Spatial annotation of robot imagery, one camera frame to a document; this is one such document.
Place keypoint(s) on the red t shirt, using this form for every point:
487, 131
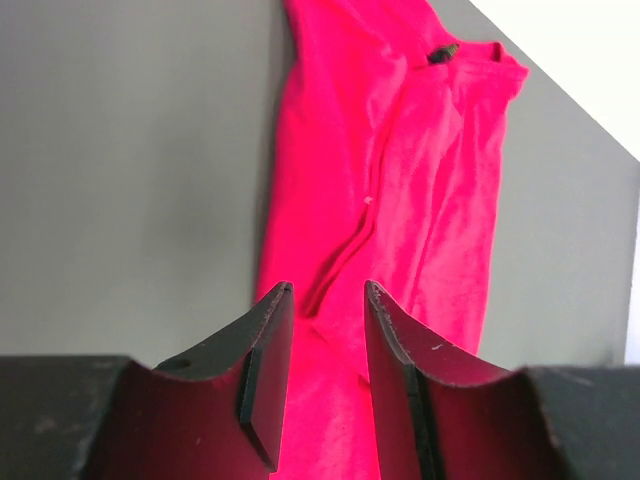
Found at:
387, 168

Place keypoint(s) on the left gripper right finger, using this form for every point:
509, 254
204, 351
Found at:
442, 413

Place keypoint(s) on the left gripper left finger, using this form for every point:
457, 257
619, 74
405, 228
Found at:
214, 411

